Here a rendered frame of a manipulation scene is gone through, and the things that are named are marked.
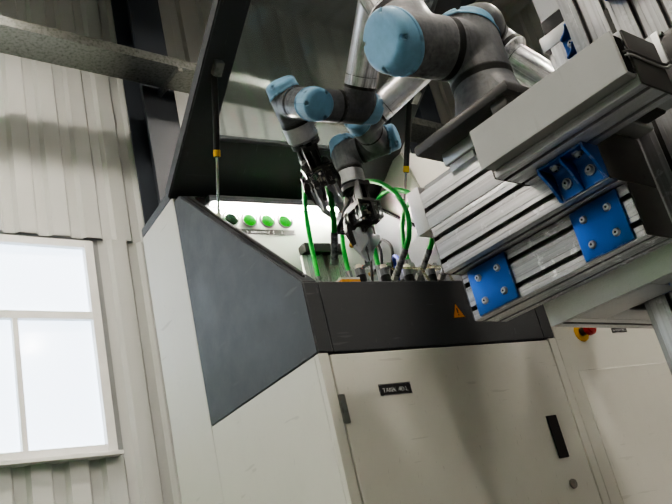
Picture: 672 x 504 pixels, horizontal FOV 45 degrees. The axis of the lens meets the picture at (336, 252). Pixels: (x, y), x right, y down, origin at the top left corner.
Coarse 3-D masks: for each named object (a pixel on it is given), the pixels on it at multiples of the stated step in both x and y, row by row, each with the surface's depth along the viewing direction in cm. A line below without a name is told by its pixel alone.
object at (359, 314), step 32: (320, 288) 174; (352, 288) 178; (384, 288) 183; (416, 288) 188; (448, 288) 193; (352, 320) 175; (384, 320) 179; (416, 320) 184; (448, 320) 189; (512, 320) 199; (352, 352) 172
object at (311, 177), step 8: (312, 144) 189; (304, 152) 190; (312, 152) 190; (312, 160) 193; (320, 160) 194; (328, 160) 194; (304, 168) 196; (312, 168) 192; (320, 168) 192; (328, 168) 192; (304, 176) 197; (312, 176) 194; (320, 176) 194; (328, 176) 193; (336, 176) 194; (312, 184) 198; (320, 184) 195; (328, 184) 195
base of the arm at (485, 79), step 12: (468, 72) 145; (480, 72) 144; (492, 72) 144; (504, 72) 145; (456, 84) 148; (468, 84) 145; (480, 84) 143; (492, 84) 143; (456, 96) 148; (468, 96) 143; (480, 96) 141; (456, 108) 146
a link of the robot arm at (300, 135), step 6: (300, 126) 189; (306, 126) 189; (312, 126) 191; (288, 132) 190; (294, 132) 189; (300, 132) 189; (306, 132) 190; (312, 132) 191; (288, 138) 191; (294, 138) 190; (300, 138) 190; (306, 138) 190; (312, 138) 191; (294, 144) 191; (300, 144) 191
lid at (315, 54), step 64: (256, 0) 211; (320, 0) 220; (448, 0) 236; (256, 64) 222; (320, 64) 231; (192, 128) 223; (256, 128) 234; (320, 128) 245; (192, 192) 235; (256, 192) 246
